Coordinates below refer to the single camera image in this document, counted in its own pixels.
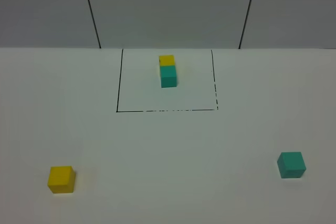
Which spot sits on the teal template block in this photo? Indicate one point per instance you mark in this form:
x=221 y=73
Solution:
x=168 y=76

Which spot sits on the yellow template block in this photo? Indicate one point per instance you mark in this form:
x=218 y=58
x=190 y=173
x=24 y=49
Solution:
x=166 y=60

